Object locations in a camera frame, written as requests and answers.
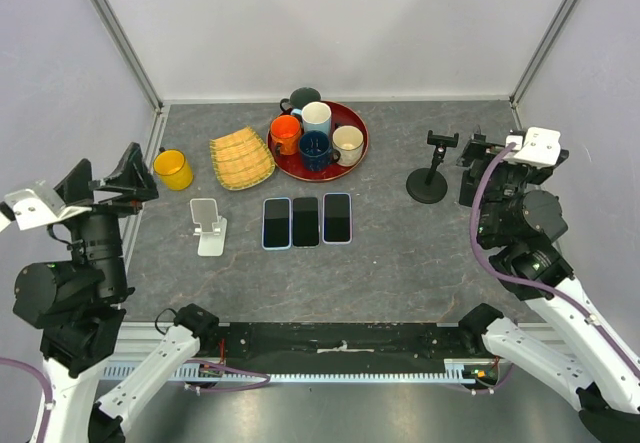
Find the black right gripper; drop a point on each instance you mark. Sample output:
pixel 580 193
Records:
pixel 477 148

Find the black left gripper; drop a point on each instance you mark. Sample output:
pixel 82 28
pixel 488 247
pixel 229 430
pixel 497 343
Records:
pixel 134 176

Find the black round-base phone stand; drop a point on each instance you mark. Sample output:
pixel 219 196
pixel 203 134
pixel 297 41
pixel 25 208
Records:
pixel 428 185

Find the lavender cased phone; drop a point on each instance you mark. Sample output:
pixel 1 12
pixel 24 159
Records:
pixel 337 218

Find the light blue cased phone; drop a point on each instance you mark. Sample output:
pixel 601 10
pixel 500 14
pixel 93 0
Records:
pixel 276 224

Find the clear cased black phone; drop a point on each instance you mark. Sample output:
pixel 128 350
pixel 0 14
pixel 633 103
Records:
pixel 305 223

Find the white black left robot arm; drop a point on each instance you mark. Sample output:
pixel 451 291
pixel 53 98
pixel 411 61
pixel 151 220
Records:
pixel 76 303

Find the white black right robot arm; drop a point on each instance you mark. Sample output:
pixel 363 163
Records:
pixel 514 225

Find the black block phone stand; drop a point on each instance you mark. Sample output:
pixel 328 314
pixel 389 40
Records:
pixel 469 184

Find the white phone stand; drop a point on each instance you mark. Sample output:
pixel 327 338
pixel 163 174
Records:
pixel 210 227

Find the yellow mug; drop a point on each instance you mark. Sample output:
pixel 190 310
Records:
pixel 173 169

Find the cream dimpled mug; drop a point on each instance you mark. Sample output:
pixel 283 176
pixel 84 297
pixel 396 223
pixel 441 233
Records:
pixel 349 142

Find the woven bamboo tray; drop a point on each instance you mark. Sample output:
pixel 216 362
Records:
pixel 241 159

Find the red round tray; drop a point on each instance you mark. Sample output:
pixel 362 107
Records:
pixel 292 165

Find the dark blue mug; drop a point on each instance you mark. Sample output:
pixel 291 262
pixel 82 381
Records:
pixel 317 151

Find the light blue mug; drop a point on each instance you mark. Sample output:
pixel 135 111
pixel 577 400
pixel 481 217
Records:
pixel 315 116

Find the dark grey mug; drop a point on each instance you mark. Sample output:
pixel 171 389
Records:
pixel 298 99

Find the orange mug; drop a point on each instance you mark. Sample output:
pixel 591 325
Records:
pixel 285 132

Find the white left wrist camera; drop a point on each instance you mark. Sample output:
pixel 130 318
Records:
pixel 37 205

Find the right aluminium frame post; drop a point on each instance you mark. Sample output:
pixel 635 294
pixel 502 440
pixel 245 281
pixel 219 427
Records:
pixel 542 50

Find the aluminium frame post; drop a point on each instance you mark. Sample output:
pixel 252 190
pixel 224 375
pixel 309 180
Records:
pixel 118 35
pixel 542 50

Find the left aluminium frame post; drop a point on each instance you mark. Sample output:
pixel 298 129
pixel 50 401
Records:
pixel 118 35

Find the grey slotted cable duct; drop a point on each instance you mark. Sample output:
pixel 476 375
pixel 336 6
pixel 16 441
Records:
pixel 453 373

